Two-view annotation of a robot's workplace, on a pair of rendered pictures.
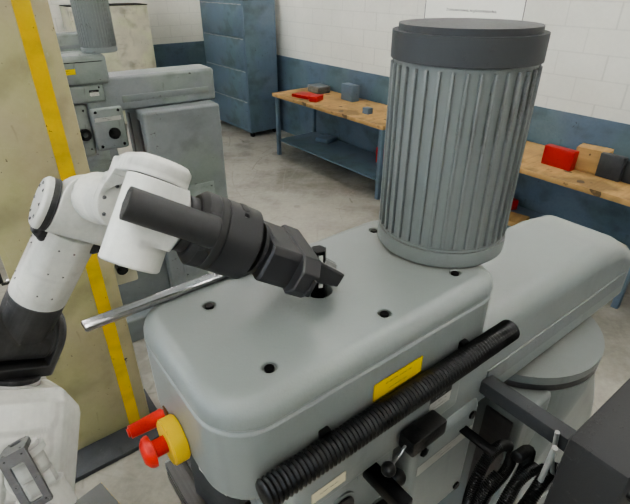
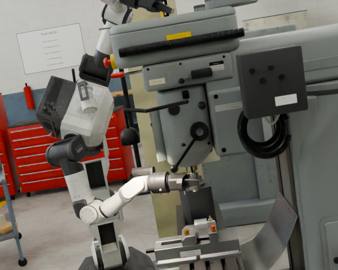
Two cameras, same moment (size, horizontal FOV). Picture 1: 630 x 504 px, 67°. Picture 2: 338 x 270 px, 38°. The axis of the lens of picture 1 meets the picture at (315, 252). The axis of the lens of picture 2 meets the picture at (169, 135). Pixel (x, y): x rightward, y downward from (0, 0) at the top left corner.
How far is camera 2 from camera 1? 1.62 m
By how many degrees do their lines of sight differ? 41
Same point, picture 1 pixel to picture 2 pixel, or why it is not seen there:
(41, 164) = not seen: hidden behind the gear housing
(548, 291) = (302, 35)
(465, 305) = (211, 14)
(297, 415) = (133, 33)
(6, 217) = (142, 97)
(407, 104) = not seen: outside the picture
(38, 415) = (96, 90)
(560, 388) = (321, 94)
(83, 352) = (175, 194)
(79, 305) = not seen: hidden behind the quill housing
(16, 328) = (96, 59)
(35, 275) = (102, 37)
